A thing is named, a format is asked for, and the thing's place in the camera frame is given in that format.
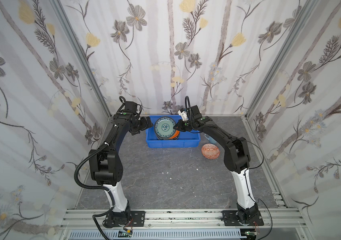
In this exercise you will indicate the orange plate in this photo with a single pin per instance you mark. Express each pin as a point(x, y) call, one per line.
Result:
point(174, 136)

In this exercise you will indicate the aluminium corner frame post right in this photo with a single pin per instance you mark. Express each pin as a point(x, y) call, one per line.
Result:
point(293, 35)

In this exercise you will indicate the aluminium corner frame post left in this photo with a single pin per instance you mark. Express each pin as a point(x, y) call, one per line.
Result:
point(80, 54)

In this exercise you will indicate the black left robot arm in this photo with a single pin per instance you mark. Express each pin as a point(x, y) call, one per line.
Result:
point(106, 167)

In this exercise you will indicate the blue plastic bin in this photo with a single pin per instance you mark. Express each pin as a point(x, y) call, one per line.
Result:
point(185, 139)

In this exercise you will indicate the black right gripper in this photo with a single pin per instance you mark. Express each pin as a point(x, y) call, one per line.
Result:
point(181, 125)

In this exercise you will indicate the light blue ceramic mug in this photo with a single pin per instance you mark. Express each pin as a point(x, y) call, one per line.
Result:
point(210, 139)

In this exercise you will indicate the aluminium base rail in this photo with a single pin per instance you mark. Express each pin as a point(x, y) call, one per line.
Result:
point(278, 224)

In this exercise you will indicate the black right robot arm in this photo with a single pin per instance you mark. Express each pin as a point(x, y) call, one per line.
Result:
point(236, 160)

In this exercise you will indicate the aluminium corner frame post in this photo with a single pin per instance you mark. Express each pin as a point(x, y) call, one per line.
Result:
point(293, 35)
point(80, 54)

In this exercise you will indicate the green blue floral plate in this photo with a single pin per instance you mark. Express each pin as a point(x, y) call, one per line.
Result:
point(164, 128)

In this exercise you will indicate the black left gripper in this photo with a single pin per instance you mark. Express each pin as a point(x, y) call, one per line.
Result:
point(145, 123)

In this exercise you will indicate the red patterned small bowl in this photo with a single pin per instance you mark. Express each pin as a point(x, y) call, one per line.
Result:
point(210, 151)

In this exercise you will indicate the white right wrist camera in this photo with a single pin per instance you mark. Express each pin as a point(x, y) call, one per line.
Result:
point(184, 115)

